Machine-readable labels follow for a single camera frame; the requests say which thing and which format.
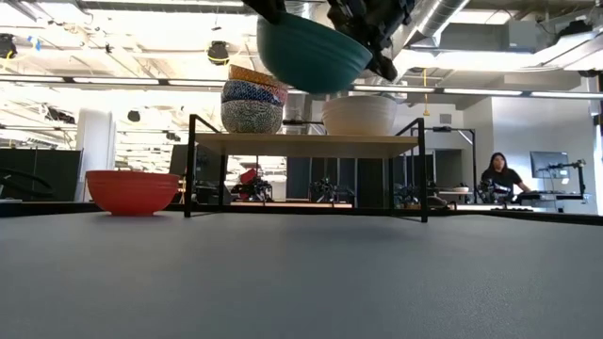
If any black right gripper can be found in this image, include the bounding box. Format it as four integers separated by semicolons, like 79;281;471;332
326;0;416;82

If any plain white bowl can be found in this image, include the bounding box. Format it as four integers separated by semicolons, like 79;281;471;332
321;95;399;137

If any plain teal bowl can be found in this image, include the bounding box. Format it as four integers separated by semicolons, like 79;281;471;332
256;11;373;94

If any orange patterned bowl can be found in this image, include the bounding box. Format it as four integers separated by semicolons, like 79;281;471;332
228;64;289;90

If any blue patterned bowl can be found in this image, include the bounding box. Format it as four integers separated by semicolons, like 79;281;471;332
220;78;288;107

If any black-white leaf bowl red inside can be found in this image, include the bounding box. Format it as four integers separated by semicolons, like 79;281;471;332
220;98;285;135

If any plain red bowl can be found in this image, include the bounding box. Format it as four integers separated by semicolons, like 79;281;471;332
85;169;181;218

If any long ceiling light strip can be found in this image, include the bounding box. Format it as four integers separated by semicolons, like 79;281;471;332
0;73;227;89
352;84;603;100

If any grey ventilation unit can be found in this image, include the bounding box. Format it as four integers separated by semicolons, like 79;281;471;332
440;21;538;53

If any black partition panel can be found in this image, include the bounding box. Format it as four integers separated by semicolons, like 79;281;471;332
0;148;84;203
285;157;392;208

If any seated person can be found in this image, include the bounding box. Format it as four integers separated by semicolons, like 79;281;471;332
480;152;532;204

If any black display panel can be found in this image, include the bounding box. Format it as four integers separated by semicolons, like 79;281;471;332
168;143;222;189

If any computer monitor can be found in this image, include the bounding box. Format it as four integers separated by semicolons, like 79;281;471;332
530;150;570;180

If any wooden background work table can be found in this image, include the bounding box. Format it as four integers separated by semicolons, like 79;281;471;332
515;190;590;204

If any white round pillar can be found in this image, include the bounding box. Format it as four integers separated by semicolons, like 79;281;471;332
74;107;117;203

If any black boom stand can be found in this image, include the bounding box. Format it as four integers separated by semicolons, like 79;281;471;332
539;158;588;202

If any black ceiling device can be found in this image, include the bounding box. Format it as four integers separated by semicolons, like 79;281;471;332
0;33;18;60

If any ribbed silver air duct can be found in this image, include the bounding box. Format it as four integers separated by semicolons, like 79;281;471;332
285;0;331;24

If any yellow hanging power cord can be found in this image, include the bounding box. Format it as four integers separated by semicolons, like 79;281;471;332
421;68;431;118

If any black yellow ceiling cord reel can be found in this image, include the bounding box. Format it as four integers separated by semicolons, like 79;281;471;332
206;40;231;66

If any smooth silver air duct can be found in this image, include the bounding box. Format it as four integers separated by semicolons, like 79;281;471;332
414;0;472;39

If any black metal rig frame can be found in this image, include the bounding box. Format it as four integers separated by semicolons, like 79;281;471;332
426;125;477;202

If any wooden shelf black metal frame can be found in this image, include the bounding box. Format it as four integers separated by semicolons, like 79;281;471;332
183;113;430;224

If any black table edge rail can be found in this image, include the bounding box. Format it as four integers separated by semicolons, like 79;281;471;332
0;201;603;226

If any black cable loop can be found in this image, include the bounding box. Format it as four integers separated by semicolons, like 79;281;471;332
0;167;54;199

